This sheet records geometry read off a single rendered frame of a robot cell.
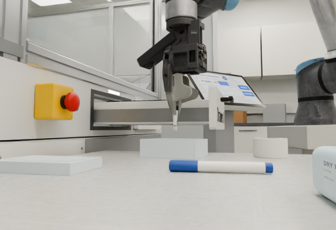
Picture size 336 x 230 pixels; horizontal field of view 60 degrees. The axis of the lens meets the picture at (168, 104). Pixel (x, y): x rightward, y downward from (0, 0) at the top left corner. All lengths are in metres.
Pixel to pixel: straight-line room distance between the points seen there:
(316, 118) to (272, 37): 3.30
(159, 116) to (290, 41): 3.69
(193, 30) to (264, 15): 4.17
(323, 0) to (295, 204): 0.84
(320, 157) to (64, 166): 0.29
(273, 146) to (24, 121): 0.49
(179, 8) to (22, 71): 0.35
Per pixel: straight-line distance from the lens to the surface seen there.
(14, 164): 0.45
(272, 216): 0.22
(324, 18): 1.04
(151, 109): 0.77
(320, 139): 0.97
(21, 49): 0.62
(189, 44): 0.64
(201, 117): 0.73
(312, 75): 1.11
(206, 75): 1.86
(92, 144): 0.83
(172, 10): 0.68
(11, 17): 0.62
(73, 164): 0.40
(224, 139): 1.85
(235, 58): 4.26
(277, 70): 4.23
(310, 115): 1.11
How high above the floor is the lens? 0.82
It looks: 5 degrees up
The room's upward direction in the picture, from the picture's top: straight up
